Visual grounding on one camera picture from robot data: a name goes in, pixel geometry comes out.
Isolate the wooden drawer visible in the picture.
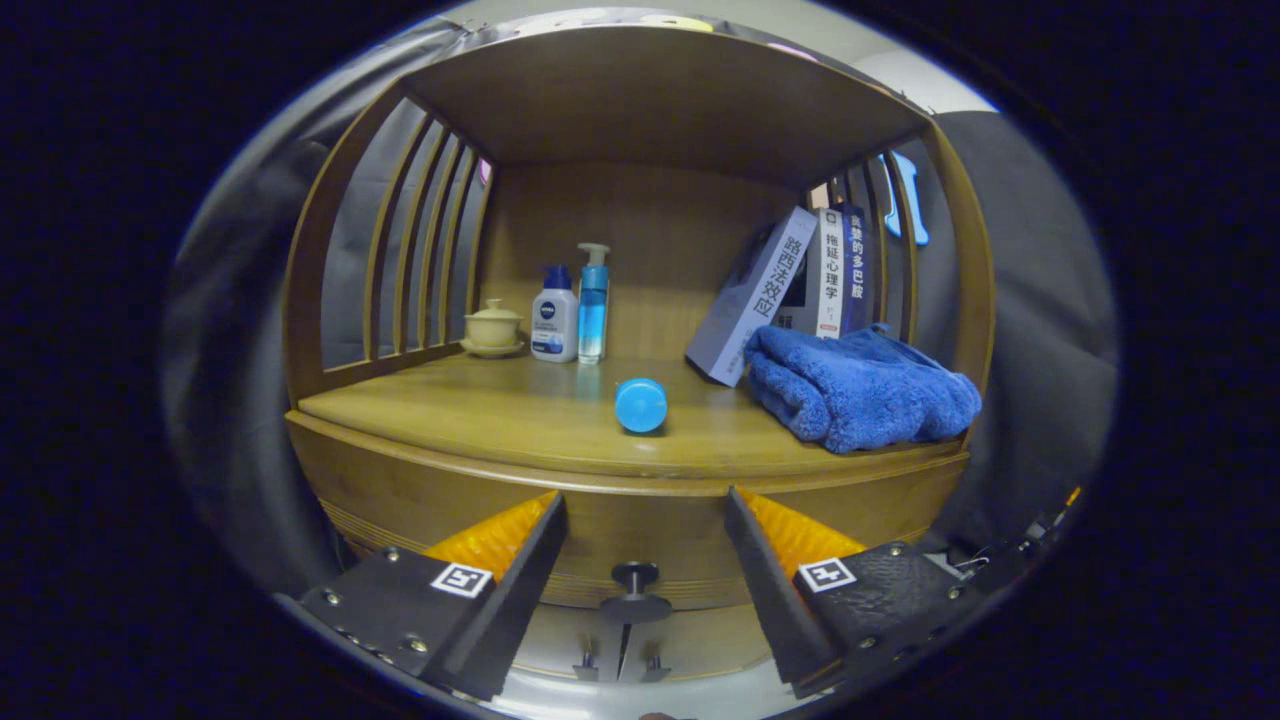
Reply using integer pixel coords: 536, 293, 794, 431
288, 415, 969, 626

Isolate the blue pump bottle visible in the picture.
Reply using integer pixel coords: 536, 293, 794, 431
577, 242, 611, 365

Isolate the wooden cabinet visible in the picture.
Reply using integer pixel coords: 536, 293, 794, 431
282, 25, 998, 691

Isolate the orange handled black clamp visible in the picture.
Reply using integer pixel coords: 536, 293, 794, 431
950, 487, 1083, 583

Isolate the white bottle with blue cap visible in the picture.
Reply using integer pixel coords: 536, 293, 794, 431
530, 264, 580, 363

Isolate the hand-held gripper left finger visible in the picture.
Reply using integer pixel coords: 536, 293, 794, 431
298, 490, 569, 701

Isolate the white spine book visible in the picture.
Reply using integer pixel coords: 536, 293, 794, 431
775, 207, 847, 339

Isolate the dark blue book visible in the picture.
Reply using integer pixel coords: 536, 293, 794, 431
840, 205, 872, 336

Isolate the beige lidded teacup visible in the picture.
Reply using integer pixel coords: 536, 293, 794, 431
460, 298, 526, 359

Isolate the blue squeeze tube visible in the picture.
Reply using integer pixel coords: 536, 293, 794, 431
614, 378, 669, 435

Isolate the grey book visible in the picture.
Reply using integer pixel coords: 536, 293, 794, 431
685, 206, 819, 388

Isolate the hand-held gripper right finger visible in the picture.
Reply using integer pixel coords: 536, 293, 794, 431
725, 487, 996, 699

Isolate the wooden countertop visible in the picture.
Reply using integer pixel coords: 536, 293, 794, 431
298, 350, 966, 479

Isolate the blue towel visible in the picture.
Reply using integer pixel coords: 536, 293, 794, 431
743, 323, 983, 455

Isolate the wooden cabinet door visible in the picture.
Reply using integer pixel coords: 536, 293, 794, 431
620, 603, 779, 684
515, 603, 627, 683

